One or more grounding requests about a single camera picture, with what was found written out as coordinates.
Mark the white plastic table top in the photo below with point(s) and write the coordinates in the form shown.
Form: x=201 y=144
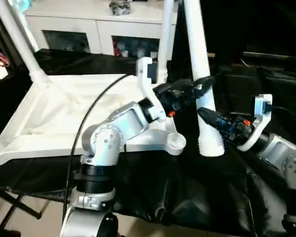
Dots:
x=64 y=113

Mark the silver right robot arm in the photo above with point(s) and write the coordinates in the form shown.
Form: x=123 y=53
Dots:
x=286 y=163

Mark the small yellow label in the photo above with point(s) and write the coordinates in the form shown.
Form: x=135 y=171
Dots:
x=210 y=55

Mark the small white jar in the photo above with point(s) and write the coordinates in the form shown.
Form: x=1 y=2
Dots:
x=138 y=51

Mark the red bottle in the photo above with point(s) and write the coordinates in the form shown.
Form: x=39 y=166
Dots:
x=116 y=49

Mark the black plastic mat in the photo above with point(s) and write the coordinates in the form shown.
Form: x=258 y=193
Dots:
x=187 y=192

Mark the black low shelf board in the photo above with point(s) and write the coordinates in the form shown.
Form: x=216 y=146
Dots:
x=276 y=55

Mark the white sideboard cabinet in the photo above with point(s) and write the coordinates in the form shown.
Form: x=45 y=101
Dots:
x=98 y=22

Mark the grey crumpled object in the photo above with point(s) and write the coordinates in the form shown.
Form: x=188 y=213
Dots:
x=120 y=6

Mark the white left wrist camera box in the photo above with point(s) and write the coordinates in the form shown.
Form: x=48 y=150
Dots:
x=147 y=79

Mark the black folding table frame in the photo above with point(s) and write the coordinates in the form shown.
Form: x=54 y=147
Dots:
x=12 y=207

